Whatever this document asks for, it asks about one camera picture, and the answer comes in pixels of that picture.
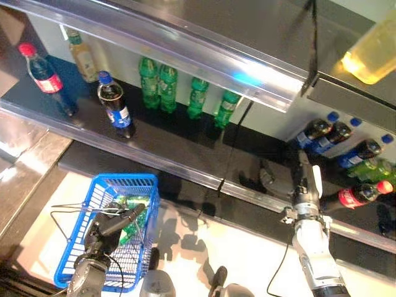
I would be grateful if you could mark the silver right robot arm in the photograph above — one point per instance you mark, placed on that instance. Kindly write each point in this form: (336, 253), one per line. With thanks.
(312, 241)

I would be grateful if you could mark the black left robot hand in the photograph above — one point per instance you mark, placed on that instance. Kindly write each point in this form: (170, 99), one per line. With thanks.
(105, 232)

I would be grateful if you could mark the cola bottle red label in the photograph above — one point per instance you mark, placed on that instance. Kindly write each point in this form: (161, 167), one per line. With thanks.
(46, 80)
(355, 195)

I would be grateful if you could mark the black shelf board plain edge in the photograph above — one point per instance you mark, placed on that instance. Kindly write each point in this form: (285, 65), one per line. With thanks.
(346, 96)

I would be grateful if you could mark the silver right robot leg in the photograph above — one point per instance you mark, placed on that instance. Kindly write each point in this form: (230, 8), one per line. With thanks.
(229, 289)

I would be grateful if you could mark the large yellow tea bottle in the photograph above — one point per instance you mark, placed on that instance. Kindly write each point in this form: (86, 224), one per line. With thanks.
(374, 55)

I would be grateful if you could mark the silver robot leg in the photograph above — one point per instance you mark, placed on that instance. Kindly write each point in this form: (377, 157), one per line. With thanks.
(229, 289)
(156, 283)

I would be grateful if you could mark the small yellow tea bottle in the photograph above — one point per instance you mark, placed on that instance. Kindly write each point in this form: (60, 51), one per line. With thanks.
(83, 58)

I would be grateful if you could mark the black shelf board clear rail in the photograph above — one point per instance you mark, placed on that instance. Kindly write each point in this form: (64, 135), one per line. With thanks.
(161, 142)
(263, 154)
(201, 40)

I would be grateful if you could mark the silver left robot leg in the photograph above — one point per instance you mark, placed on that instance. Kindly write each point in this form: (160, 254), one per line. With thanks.
(156, 283)

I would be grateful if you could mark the blue plastic shopping basket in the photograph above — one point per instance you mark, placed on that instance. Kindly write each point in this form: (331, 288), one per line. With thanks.
(71, 247)

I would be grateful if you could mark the black base shelf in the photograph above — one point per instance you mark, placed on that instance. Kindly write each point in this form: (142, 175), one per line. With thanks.
(185, 191)

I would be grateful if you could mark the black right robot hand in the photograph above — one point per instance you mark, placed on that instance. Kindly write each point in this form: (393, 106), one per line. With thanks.
(304, 191)

